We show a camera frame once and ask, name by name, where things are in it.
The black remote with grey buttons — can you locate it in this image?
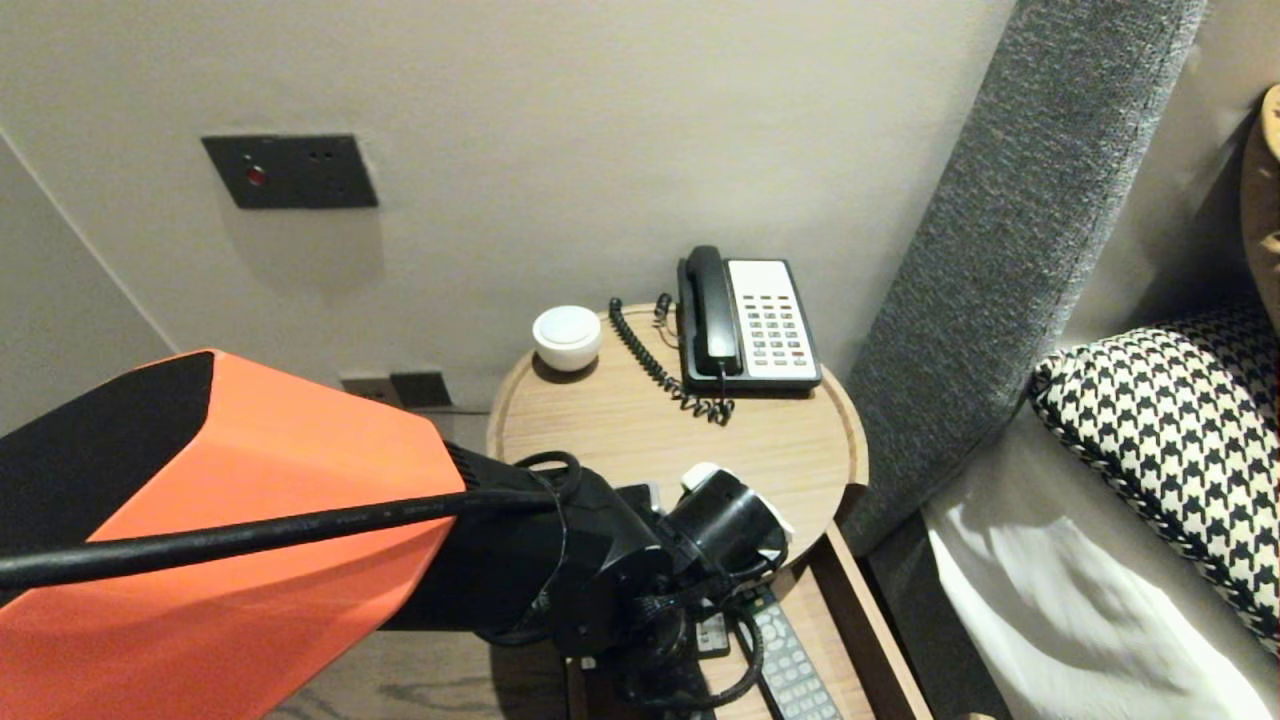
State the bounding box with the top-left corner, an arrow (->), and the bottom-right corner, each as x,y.
745,590 -> 846,720

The round wooden bedside table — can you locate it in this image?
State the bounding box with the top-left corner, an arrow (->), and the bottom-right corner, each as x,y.
487,303 -> 869,576

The grey fabric bed base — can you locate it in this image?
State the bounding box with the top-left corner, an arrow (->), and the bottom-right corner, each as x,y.
868,510 -> 1011,720

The black and white desk telephone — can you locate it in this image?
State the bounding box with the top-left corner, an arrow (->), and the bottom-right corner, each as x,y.
677,258 -> 823,394

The black telephone handset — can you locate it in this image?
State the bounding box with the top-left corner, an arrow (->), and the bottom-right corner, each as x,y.
684,246 -> 744,377

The white round bowl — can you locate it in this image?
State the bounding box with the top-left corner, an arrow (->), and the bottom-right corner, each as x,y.
532,305 -> 604,373

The white bed sheet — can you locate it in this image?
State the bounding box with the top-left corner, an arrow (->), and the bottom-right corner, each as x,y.
920,400 -> 1280,720

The grey fabric headboard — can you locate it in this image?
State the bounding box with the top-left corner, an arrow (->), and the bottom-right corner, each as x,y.
845,0 -> 1206,556

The houndstooth black white pillow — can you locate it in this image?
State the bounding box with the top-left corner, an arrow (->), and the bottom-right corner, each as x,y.
1028,300 -> 1280,666

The beige headboard panel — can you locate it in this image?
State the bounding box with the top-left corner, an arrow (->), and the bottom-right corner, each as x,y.
1060,0 -> 1280,351

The brown cushion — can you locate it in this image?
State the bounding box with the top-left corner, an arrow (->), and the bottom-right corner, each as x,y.
1238,85 -> 1280,341

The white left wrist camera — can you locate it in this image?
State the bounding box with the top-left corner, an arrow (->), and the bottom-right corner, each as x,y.
682,461 -> 796,546

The black coiled phone cord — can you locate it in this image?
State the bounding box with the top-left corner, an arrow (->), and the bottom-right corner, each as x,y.
608,292 -> 736,426

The dark grey wall socket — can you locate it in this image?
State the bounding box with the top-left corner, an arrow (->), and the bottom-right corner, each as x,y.
390,371 -> 453,409

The black sleeved arm cable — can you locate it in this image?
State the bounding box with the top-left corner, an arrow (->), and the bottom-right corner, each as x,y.
0,450 -> 771,713

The beige wall socket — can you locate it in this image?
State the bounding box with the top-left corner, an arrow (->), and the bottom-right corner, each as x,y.
341,375 -> 401,406

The black wall switch panel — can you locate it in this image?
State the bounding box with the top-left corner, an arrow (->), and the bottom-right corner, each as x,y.
201,135 -> 380,210

